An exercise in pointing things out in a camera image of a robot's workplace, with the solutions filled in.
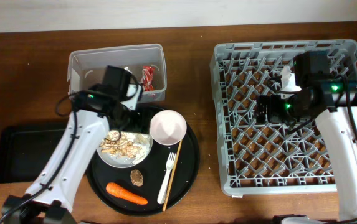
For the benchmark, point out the pink bowl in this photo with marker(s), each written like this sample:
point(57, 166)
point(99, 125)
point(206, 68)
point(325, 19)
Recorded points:
point(167, 127)

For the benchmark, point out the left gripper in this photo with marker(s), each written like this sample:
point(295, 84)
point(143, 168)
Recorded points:
point(140, 122)

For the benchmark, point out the black rectangular tray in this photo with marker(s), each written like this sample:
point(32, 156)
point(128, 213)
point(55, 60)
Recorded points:
point(26, 148)

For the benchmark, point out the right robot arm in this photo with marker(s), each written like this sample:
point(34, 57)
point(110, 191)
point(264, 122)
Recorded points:
point(314, 94)

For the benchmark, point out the white plastic fork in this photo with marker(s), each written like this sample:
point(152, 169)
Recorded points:
point(169, 166)

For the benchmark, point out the peanut shell scraps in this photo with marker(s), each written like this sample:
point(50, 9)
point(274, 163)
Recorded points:
point(115, 143)

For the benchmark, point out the grey dishwasher rack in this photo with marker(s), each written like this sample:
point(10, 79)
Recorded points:
point(259, 159)

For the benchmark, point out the red snack wrapper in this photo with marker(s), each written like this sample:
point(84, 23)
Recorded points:
point(147, 78)

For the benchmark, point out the round black tray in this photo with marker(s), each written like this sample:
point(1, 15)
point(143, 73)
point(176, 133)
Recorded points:
point(99, 174)

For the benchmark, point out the wooden chopstick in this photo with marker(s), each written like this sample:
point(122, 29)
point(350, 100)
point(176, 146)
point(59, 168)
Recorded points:
point(172, 177)

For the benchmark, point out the orange carrot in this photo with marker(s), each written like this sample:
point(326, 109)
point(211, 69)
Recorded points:
point(119, 192)

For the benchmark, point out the clear plastic bin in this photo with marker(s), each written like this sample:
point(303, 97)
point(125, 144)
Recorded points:
point(86, 68)

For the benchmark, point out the grey plate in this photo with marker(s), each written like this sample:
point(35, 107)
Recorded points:
point(115, 161)

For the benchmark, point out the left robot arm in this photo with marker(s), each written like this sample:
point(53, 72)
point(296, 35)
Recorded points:
point(106, 106)

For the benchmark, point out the brown walnut shell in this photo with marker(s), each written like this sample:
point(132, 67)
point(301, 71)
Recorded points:
point(136, 178)

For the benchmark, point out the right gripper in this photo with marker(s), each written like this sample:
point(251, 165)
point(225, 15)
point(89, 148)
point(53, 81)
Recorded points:
point(273, 114)

